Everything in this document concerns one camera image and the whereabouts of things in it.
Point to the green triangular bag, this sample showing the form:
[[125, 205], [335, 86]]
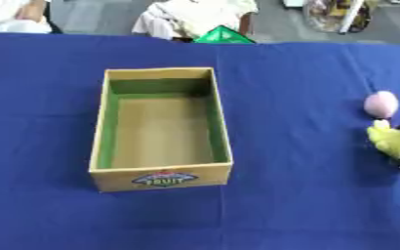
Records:
[[223, 35]]

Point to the tan cardboard box green inside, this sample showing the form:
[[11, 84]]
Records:
[[161, 130]]

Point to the patterned bag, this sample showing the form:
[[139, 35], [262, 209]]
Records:
[[330, 14]]

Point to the pink egg-shaped toy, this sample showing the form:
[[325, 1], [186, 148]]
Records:
[[381, 103]]

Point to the chair with white cloth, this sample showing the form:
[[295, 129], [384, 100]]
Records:
[[192, 16]]

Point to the yellow-green soft toy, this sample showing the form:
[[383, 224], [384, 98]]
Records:
[[396, 141]]

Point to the white tripod pole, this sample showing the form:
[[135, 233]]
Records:
[[351, 16]]

